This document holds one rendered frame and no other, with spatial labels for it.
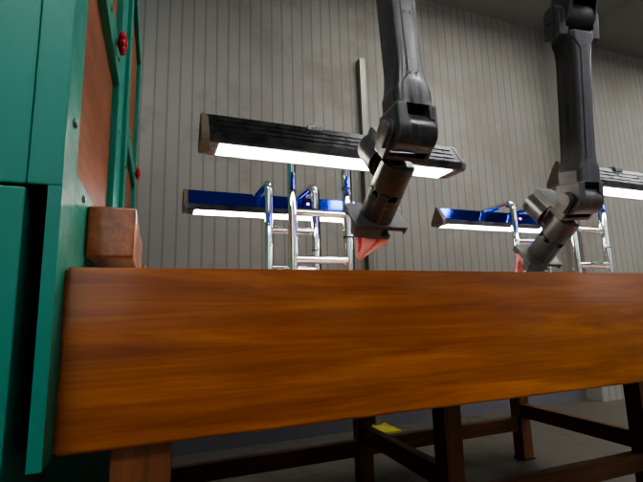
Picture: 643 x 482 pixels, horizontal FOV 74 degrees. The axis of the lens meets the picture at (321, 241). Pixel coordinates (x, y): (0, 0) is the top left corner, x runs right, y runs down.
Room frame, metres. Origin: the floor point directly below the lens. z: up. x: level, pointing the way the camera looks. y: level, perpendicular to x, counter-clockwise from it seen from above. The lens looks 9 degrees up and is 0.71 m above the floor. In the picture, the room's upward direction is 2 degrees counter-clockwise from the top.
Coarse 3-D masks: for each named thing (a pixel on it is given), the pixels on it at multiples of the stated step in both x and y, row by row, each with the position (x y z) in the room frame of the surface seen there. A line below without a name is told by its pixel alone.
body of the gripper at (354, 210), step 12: (372, 192) 0.68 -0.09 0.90; (348, 204) 0.73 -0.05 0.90; (360, 204) 0.74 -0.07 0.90; (372, 204) 0.69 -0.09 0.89; (384, 204) 0.68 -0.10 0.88; (396, 204) 0.68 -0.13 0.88; (360, 216) 0.71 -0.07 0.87; (372, 216) 0.70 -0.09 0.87; (384, 216) 0.70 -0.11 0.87; (396, 216) 0.74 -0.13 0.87; (372, 228) 0.70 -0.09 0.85; (384, 228) 0.71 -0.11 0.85; (396, 228) 0.72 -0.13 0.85
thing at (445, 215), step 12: (432, 216) 1.70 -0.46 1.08; (444, 216) 1.65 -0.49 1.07; (456, 216) 1.68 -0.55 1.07; (468, 216) 1.70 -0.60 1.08; (480, 216) 1.73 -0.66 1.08; (492, 216) 1.75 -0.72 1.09; (504, 216) 1.78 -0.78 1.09; (528, 216) 1.84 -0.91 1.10; (528, 228) 1.80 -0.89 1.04; (540, 228) 1.83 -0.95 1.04
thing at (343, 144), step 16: (208, 128) 0.78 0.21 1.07; (224, 128) 0.79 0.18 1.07; (240, 128) 0.81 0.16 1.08; (256, 128) 0.82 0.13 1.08; (272, 128) 0.84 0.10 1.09; (288, 128) 0.85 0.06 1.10; (304, 128) 0.87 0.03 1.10; (208, 144) 0.80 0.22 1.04; (240, 144) 0.80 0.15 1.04; (256, 144) 0.81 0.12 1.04; (272, 144) 0.82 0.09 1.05; (288, 144) 0.83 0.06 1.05; (304, 144) 0.84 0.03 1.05; (320, 144) 0.85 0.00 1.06; (336, 144) 0.87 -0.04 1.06; (352, 144) 0.89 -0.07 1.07; (432, 160) 0.96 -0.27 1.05; (448, 160) 0.97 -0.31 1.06; (448, 176) 1.04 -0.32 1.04
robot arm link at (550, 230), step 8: (544, 216) 0.94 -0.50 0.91; (552, 216) 0.91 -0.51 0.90; (544, 224) 0.96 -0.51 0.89; (552, 224) 0.91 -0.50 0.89; (560, 224) 0.90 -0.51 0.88; (568, 224) 0.89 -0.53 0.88; (576, 224) 0.90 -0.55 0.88; (544, 232) 0.93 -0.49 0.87; (552, 232) 0.91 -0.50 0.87; (560, 232) 0.90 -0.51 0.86; (568, 232) 0.90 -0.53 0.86; (552, 240) 0.92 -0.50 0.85; (560, 240) 0.92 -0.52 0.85
